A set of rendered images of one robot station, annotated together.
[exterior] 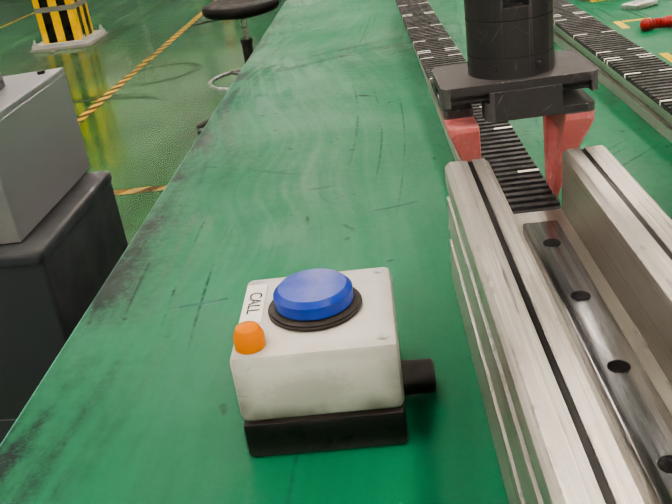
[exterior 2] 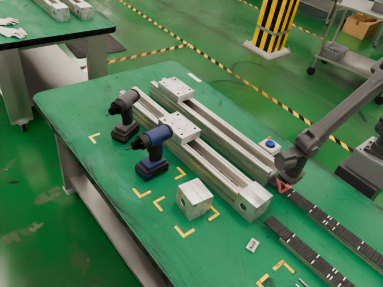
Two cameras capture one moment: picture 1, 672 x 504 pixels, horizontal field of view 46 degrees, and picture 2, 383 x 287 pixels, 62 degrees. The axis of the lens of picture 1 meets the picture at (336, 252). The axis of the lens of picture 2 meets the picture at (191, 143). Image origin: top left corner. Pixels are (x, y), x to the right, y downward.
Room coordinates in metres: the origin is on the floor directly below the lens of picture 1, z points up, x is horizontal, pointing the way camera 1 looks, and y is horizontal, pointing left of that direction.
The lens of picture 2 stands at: (0.77, -1.13, 1.75)
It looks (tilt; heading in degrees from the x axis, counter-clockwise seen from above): 40 degrees down; 127
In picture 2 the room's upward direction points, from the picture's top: 10 degrees clockwise
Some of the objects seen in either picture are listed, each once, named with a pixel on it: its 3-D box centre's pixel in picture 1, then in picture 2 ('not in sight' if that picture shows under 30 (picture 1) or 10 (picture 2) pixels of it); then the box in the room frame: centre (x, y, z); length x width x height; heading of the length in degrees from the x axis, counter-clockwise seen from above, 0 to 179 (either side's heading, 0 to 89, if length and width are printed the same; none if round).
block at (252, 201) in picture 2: not in sight; (254, 200); (0.49, -0.30, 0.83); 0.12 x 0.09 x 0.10; 86
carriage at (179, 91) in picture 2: not in sight; (175, 91); (-0.19, -0.08, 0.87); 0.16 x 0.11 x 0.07; 176
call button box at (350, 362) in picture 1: (338, 352); (267, 150); (0.35, 0.01, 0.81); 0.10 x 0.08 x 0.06; 86
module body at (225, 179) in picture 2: not in sight; (177, 138); (0.05, -0.28, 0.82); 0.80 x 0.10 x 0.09; 176
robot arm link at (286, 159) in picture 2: not in sight; (294, 154); (0.52, -0.17, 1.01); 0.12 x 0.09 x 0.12; 68
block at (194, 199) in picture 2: not in sight; (196, 197); (0.34, -0.47, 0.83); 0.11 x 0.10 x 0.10; 78
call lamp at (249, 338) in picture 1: (248, 334); not in sight; (0.32, 0.05, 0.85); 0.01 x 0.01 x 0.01
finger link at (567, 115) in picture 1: (531, 140); (285, 183); (0.53, -0.15, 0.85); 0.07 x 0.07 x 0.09; 86
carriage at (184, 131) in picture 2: not in sight; (178, 130); (0.05, -0.28, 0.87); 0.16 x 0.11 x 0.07; 176
